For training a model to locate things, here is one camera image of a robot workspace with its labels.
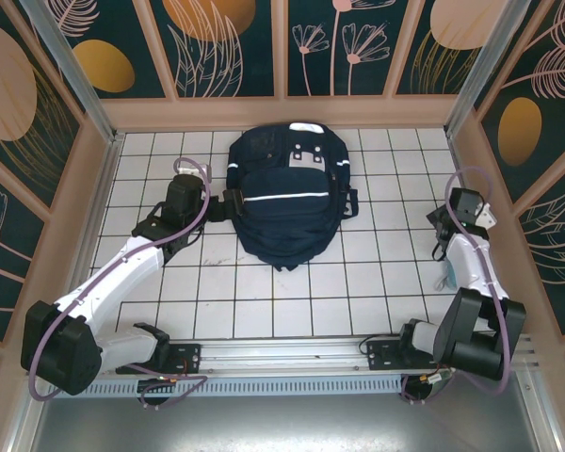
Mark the small green circuit board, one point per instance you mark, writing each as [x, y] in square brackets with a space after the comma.
[435, 379]

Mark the grey metal sheet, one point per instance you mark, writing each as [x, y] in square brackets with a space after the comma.
[282, 424]

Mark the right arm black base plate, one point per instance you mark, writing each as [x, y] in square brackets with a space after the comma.
[381, 355]

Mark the navy blue student backpack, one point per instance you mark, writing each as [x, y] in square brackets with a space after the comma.
[282, 226]

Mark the aluminium frame post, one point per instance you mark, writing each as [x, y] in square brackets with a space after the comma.
[487, 70]
[82, 89]

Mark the long aluminium mounting rail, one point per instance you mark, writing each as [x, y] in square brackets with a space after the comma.
[282, 353]

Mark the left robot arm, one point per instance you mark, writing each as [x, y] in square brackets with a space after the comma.
[122, 268]

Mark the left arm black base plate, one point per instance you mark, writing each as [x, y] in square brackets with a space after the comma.
[188, 358]

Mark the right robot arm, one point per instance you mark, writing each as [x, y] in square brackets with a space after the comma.
[471, 263]

